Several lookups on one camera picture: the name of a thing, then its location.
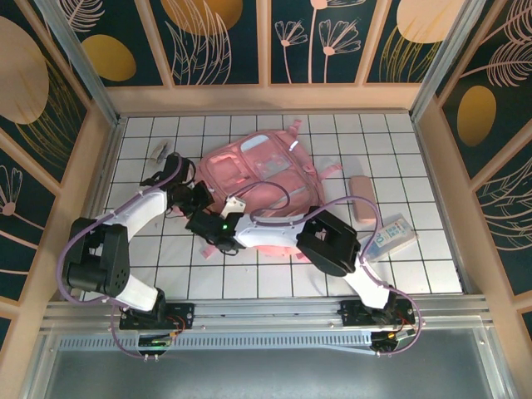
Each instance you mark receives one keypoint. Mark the aluminium mounting rail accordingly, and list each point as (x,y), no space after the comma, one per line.
(266,309)

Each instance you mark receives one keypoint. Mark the aluminium corner post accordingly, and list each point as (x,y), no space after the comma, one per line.
(444,62)
(83,75)

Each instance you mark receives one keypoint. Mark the pink backpack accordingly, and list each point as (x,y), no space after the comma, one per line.
(232,166)

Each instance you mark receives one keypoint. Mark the white blue supplies box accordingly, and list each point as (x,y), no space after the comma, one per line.
(390,237)

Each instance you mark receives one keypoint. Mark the aluminium table side rail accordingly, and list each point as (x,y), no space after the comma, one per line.
(106,149)
(434,174)

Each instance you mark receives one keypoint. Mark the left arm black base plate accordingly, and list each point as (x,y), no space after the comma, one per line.
(185,311)

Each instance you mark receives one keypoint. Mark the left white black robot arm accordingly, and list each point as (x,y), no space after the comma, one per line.
(141,210)

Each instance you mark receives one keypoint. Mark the small clear stationery packet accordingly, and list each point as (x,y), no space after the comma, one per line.
(160,151)

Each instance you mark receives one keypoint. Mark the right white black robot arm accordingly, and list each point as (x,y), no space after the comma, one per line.
(270,232)

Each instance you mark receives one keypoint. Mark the pink pencil case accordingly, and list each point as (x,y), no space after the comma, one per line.
(361,199)

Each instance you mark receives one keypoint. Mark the grey metal base sheet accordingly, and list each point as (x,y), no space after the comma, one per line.
(266,378)

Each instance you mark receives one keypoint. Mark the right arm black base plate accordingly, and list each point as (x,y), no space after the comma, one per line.
(351,311)

